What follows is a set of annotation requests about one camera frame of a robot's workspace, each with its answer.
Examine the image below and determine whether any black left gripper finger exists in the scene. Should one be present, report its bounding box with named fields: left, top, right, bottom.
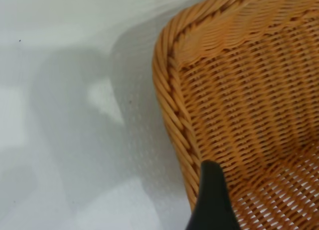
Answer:
left=188, top=160, right=241, bottom=230

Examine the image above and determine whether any orange woven wicker basket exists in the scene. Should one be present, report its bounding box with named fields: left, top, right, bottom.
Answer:
left=152, top=0, right=319, bottom=230

